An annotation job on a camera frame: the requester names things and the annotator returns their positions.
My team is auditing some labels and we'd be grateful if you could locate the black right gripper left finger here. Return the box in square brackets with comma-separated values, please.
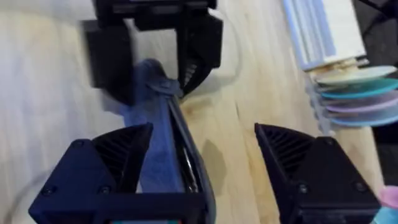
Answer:
[28, 123, 154, 224]

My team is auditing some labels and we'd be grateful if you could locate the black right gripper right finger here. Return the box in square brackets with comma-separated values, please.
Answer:
[254, 123, 382, 224]

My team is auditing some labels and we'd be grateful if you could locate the blue soft zip bag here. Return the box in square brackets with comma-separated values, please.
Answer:
[119, 58, 217, 224]

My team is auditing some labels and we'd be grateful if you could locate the clear bottle pink blue top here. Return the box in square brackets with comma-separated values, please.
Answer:
[371, 185, 398, 224]

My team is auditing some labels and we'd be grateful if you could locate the clear plate rack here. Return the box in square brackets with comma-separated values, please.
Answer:
[305, 73, 336, 135]

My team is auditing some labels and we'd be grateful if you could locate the purple plate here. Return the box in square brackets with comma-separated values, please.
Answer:
[325, 92, 398, 114]

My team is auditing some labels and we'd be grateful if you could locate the teal plate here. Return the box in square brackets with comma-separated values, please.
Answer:
[320, 77, 398, 100]

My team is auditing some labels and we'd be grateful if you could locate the cream plate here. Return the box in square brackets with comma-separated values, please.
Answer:
[314, 64, 398, 86]

